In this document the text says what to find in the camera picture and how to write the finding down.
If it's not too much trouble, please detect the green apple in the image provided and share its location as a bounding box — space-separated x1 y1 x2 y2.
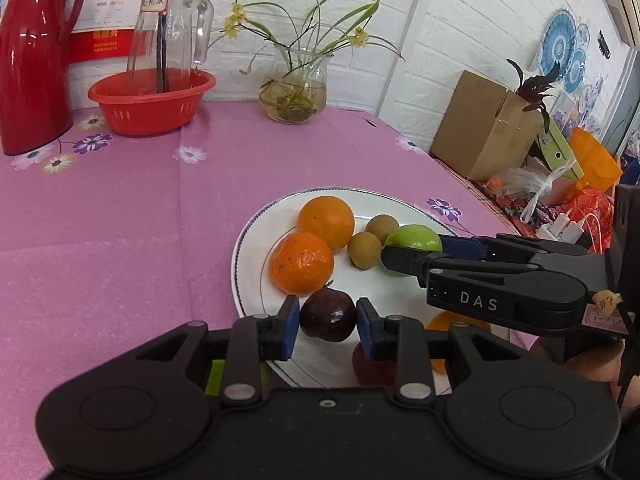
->
205 360 271 396
381 224 442 275

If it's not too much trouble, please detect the dark red plum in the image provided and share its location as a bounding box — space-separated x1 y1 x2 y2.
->
352 342 397 389

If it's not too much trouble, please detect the large rough orange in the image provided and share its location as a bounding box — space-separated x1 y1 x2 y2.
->
426 311 491 375

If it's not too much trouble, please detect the dark purple plum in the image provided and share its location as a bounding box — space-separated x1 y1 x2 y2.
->
299 287 357 344

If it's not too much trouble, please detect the plaid cloth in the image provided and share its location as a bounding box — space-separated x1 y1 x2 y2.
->
434 156 542 239

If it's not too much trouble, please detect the white round plate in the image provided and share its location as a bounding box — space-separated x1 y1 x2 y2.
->
231 188 453 388

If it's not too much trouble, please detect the brown longan fruit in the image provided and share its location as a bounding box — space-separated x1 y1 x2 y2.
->
347 232 382 270
366 214 399 246

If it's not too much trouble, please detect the white power strip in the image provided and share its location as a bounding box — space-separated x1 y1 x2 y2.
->
536 212 585 244

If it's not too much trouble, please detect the clear plastic bag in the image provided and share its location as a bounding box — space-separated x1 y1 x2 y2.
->
487 156 576 223

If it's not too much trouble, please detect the red plastic bag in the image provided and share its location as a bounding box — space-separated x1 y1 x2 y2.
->
555 186 614 254

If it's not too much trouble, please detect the small mandarin orange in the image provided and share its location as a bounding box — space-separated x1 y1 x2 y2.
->
268 232 334 296

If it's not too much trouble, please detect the smooth orange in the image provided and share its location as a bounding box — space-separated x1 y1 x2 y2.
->
296 196 355 252

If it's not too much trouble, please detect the green box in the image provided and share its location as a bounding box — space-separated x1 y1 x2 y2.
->
536 122 574 170

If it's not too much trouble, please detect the cardboard box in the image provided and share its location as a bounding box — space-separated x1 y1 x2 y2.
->
430 70 544 181

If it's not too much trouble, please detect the orange plastic bin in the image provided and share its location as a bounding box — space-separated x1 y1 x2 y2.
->
568 127 623 192

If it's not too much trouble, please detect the dark purple plant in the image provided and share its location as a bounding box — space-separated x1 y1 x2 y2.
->
506 58 561 133

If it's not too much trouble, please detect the pink floral tablecloth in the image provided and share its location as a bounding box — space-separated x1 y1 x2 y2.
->
1 102 508 479

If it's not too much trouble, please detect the glass vase with plant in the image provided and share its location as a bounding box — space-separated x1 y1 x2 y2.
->
208 0 404 125

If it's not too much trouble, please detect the blue paper fans decoration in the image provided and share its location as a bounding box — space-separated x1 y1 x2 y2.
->
535 9 605 129

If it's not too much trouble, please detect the red plastic basin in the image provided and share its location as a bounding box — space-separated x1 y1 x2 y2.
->
88 70 216 138

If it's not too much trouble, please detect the glass pitcher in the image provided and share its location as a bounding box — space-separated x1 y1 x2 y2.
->
126 0 214 96

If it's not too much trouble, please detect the black stirring stick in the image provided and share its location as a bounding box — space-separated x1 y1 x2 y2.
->
155 11 168 93

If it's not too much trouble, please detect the bedding calendar poster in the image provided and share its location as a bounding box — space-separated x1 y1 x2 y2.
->
67 0 141 64

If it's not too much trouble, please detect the red thermos jug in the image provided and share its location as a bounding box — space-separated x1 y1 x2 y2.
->
1 0 84 156

